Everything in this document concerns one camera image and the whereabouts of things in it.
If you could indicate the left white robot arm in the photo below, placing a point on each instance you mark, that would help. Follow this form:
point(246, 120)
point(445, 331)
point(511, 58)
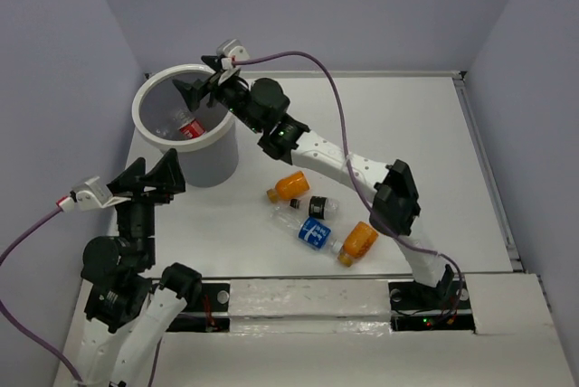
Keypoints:
point(125, 313)

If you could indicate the red label water bottle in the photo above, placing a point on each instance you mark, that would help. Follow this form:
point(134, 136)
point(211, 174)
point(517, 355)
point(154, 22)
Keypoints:
point(180, 125)

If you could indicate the black label clear bottle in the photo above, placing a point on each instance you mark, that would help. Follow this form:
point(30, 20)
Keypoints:
point(317, 207)

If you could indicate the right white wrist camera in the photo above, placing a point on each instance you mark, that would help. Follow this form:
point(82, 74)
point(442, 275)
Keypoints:
point(228, 53)

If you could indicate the orange juice bottle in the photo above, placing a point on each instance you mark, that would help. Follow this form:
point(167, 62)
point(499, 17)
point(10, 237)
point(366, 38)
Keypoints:
point(356, 245)
point(289, 187)

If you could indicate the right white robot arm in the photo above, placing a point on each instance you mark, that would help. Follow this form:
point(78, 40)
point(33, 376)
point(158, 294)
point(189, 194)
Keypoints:
point(387, 191)

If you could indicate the white cylindrical plastic bin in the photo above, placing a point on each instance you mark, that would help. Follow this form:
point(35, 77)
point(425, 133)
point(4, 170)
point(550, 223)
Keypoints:
point(205, 161)

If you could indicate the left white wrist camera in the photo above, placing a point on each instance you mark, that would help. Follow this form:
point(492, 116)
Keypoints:
point(89, 194)

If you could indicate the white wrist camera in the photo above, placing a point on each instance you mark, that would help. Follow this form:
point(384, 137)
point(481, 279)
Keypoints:
point(89, 194)
point(228, 53)

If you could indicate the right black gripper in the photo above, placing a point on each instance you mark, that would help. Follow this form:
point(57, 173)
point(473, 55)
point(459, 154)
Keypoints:
point(193, 94)

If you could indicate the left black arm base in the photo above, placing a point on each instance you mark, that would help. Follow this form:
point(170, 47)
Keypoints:
point(208, 314)

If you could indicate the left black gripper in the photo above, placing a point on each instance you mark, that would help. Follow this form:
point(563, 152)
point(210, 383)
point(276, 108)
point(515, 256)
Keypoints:
point(167, 174)

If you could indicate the long blue label bottle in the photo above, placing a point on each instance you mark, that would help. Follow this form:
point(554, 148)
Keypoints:
point(311, 232)

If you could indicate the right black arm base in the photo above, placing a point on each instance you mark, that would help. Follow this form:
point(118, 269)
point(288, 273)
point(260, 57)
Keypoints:
point(410, 312)

